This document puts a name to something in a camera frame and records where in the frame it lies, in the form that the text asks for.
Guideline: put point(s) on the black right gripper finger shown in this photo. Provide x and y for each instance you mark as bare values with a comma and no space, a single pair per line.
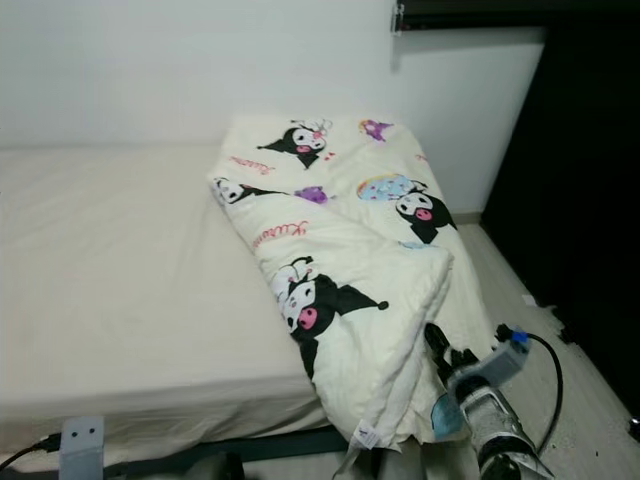
456,349
435,340

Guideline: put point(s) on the cream cartoon print blanket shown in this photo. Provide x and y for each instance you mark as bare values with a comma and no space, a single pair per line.
360,250

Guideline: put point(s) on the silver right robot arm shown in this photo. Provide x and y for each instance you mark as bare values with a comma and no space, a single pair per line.
500,430

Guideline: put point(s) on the small black floor object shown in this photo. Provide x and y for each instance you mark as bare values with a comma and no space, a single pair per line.
634,428

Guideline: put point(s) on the black wardrobe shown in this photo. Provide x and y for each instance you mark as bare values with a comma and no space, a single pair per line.
580,150

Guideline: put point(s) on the mattress with beige sheet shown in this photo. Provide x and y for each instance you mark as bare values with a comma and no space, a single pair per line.
120,280

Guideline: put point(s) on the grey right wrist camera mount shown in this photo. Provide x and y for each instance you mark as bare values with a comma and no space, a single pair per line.
500,365

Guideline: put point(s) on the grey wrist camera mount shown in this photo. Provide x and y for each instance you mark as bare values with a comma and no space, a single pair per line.
82,448
500,365

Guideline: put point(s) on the dark teal bed frame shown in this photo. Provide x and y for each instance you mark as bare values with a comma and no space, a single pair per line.
240,450

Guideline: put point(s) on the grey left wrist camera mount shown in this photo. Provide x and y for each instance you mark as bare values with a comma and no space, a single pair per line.
82,448

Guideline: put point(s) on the small metal bracket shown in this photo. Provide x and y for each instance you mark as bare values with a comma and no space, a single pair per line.
397,18

